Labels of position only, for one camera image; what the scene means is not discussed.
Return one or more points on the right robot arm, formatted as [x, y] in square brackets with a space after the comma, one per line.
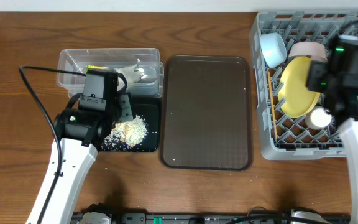
[340, 92]

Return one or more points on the pink bowl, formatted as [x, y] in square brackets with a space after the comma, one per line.
[313, 50]

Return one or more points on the yellow green snack wrapper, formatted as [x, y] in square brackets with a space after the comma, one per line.
[97, 68]

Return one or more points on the yellow plate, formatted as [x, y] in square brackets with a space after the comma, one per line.
[298, 99]

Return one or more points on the light blue bowl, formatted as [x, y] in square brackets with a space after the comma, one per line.
[273, 49]

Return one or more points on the wooden chopstick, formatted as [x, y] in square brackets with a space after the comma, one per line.
[272, 105]

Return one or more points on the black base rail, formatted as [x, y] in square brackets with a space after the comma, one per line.
[100, 213]

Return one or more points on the grey dishwasher rack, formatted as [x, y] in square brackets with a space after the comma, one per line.
[295, 140]

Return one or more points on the clear plastic bin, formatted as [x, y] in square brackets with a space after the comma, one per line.
[76, 60]

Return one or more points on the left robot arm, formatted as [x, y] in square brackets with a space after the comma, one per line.
[79, 130]

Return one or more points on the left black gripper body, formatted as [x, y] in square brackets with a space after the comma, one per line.
[124, 107]

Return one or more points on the black tray bin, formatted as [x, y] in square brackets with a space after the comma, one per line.
[148, 108]

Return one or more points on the white tissue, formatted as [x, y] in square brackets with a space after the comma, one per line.
[132, 74]

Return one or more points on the pale green cup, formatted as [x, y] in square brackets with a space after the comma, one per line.
[318, 118]

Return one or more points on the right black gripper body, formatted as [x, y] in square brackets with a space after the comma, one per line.
[318, 78]

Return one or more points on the rice food scraps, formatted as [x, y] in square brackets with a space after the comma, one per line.
[127, 135]

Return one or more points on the brown plastic serving tray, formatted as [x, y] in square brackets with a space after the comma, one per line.
[207, 114]

